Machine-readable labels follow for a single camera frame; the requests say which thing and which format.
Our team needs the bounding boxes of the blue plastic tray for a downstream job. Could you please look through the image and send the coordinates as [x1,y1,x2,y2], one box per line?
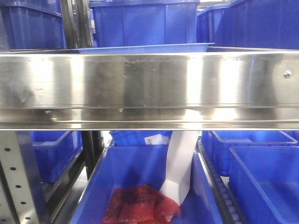
[72,43,214,54]

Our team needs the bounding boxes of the silver shelf screw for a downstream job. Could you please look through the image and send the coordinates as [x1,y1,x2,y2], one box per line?
[284,70,292,79]

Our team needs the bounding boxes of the perforated metal shelf upright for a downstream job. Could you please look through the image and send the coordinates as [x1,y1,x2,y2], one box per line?
[0,131,50,224]

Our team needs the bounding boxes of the blue bin with label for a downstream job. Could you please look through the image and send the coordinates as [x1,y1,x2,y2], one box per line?
[109,130,172,146]

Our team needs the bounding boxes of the blue bin lower centre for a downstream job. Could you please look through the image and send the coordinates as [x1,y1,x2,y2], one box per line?
[71,145,222,224]

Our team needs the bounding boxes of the blue bin lower right rear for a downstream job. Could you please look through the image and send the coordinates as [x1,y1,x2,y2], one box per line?
[201,131,299,176]

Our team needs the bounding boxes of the blue bin upper centre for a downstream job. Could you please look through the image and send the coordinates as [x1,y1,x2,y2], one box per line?
[89,0,199,47]

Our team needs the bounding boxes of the blue bin lower left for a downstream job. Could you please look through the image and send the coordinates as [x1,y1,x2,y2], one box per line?
[30,131,82,183]

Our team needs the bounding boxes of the blue bin lower right front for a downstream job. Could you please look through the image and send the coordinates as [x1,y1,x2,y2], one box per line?
[228,147,299,224]

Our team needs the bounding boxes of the blue bin upper right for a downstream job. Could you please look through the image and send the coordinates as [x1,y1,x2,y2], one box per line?
[196,0,299,49]

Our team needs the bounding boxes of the blue bin upper left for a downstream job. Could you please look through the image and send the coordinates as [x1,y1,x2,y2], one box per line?
[0,0,66,49]

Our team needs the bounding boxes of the stainless steel shelf rail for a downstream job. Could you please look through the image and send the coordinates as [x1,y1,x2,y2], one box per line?
[0,47,299,130]

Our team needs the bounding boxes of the black roller track rail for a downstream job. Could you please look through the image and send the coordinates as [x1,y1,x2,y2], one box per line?
[197,137,246,224]

